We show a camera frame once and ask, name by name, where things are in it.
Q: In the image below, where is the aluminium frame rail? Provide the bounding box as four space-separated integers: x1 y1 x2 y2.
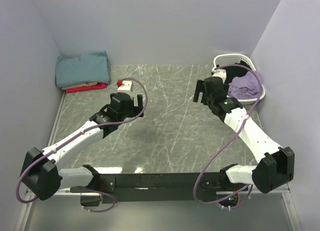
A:
26 90 294 231

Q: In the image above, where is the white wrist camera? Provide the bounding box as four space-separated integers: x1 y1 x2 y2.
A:
211 68 227 79
116 79 134 95

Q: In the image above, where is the black t shirt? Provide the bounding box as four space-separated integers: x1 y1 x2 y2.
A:
222 65 248 84

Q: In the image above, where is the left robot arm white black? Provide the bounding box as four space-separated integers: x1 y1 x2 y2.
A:
18 92 148 201

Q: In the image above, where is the purple t shirt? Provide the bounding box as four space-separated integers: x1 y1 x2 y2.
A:
228 71 260 100

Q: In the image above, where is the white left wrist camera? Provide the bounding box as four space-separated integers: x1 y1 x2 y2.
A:
116 79 134 95

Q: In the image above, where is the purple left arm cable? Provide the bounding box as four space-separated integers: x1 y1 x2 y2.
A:
15 77 148 213

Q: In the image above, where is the white plastic laundry basket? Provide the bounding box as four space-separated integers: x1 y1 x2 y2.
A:
212 53 266 105

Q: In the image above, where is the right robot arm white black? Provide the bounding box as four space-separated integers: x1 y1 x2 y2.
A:
193 76 295 194

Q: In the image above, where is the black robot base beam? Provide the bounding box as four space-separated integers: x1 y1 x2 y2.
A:
70 172 248 202

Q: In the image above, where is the folded tan t shirt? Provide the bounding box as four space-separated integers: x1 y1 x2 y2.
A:
61 82 97 90

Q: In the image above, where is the folded pink t shirt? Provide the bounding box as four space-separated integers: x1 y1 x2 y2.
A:
66 83 108 94

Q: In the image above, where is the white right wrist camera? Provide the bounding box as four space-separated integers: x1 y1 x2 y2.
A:
211 68 227 79

